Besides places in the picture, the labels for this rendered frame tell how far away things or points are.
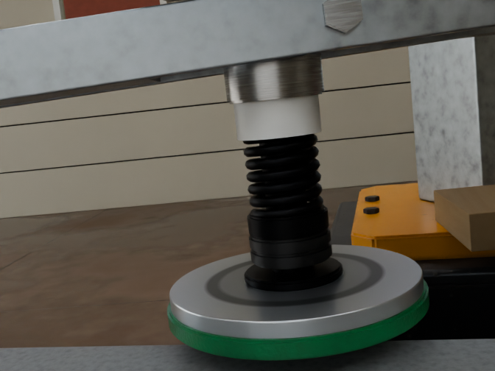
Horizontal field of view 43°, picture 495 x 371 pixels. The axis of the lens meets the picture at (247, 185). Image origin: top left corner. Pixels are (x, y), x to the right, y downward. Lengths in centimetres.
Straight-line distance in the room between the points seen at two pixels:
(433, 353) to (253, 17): 28
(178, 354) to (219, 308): 7
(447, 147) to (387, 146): 536
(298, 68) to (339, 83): 594
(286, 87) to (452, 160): 67
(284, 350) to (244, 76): 20
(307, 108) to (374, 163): 600
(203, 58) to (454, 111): 70
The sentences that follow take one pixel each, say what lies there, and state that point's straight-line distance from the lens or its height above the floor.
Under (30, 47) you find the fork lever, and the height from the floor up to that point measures 106.
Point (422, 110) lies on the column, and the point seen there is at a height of 95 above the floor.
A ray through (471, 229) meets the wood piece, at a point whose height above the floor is 81.
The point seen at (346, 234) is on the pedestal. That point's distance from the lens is 116.
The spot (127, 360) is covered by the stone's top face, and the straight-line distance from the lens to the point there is 54.
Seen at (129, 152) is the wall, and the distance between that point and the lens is 673.
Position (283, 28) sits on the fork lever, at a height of 105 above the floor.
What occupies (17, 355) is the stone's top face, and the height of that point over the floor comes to 80.
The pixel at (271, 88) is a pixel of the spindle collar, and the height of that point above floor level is 101.
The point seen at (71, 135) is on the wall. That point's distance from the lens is 692.
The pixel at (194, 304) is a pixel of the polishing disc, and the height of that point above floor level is 85.
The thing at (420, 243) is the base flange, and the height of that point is 77.
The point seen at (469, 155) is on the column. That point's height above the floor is 87.
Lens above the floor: 100
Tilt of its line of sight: 8 degrees down
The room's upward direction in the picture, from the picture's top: 6 degrees counter-clockwise
